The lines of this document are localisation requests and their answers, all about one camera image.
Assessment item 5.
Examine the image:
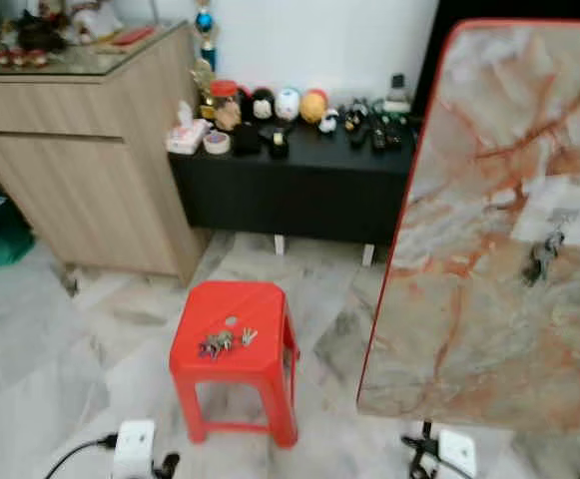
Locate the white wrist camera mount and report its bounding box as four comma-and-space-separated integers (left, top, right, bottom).
113, 419, 158, 479
436, 429, 478, 479

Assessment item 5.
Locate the black round figurine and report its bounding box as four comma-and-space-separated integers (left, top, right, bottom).
250, 88, 277, 123

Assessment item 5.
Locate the small panda figurine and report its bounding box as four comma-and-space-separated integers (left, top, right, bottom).
317, 108, 340, 135

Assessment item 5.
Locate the red-lidded clear jar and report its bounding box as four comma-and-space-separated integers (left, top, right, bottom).
210, 80, 243, 131

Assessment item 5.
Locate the bunch of keys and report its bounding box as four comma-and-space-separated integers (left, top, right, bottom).
198, 326, 260, 358

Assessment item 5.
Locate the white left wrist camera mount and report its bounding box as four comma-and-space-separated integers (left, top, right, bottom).
113, 419, 158, 479

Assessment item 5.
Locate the red plastic stool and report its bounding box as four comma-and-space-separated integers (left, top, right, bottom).
168, 280, 300, 449

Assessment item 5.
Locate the dark incense burner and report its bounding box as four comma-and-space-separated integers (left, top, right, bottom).
14, 10, 71, 53

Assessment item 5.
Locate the black low bench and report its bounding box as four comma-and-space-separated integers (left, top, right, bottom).
168, 112, 422, 268

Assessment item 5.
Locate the blue and gold trophy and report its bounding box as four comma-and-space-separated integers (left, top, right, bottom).
192, 0, 221, 101

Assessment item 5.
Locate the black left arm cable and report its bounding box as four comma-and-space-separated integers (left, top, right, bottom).
45, 434, 120, 479

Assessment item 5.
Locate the white round figurine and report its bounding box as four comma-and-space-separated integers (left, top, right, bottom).
275, 88, 301, 123

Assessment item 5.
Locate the flat red packet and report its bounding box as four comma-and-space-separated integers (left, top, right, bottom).
110, 27, 157, 47

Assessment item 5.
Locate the orange round figurine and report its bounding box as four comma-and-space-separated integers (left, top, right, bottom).
300, 89, 328, 124

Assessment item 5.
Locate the dark hanging key bunch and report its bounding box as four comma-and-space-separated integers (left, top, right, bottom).
524, 232, 567, 287

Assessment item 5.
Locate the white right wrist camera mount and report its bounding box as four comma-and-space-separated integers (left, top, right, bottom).
436, 429, 478, 479

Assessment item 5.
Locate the pink tissue pack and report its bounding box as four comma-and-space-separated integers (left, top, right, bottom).
166, 102, 212, 156

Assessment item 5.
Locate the white tape roll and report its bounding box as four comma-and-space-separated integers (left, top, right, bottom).
203, 130, 232, 156

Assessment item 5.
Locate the black pouch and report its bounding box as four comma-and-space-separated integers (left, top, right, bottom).
232, 122, 263, 156

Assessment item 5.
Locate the light wooden cabinet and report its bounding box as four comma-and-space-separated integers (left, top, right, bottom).
0, 22, 209, 284

